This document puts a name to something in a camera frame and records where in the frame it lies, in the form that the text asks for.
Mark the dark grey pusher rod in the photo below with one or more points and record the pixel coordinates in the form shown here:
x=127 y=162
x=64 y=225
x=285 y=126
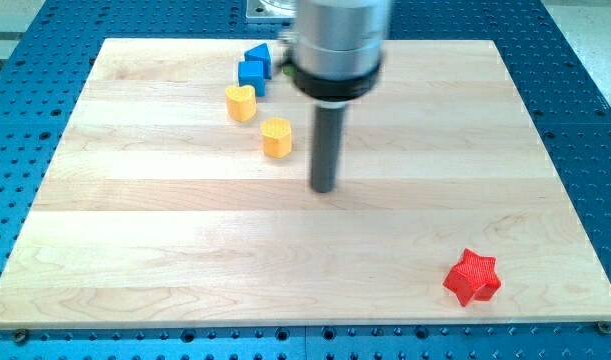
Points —
x=326 y=144

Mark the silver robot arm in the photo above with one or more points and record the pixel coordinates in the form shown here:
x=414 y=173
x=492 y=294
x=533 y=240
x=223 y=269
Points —
x=334 y=52

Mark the yellow hexagon block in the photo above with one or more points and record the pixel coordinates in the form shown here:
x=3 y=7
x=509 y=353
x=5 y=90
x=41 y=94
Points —
x=277 y=137

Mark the yellow heart block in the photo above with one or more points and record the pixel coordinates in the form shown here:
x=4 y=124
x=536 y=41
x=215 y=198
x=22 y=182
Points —
x=241 y=102

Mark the green block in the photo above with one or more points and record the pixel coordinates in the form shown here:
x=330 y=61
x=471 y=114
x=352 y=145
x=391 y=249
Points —
x=287 y=69

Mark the blue cube block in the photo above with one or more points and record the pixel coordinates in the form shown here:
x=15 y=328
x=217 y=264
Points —
x=252 y=73

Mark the blue triangle block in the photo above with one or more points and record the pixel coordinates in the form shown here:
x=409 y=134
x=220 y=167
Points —
x=261 y=53

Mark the light wooden board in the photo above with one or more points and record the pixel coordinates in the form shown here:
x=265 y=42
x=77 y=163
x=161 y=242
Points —
x=160 y=211

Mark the red star block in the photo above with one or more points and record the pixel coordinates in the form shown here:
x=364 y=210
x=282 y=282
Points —
x=473 y=278

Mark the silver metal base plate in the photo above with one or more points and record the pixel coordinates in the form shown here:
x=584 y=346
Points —
x=269 y=11

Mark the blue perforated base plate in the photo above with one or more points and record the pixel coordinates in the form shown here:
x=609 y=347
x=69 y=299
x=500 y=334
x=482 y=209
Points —
x=59 y=40

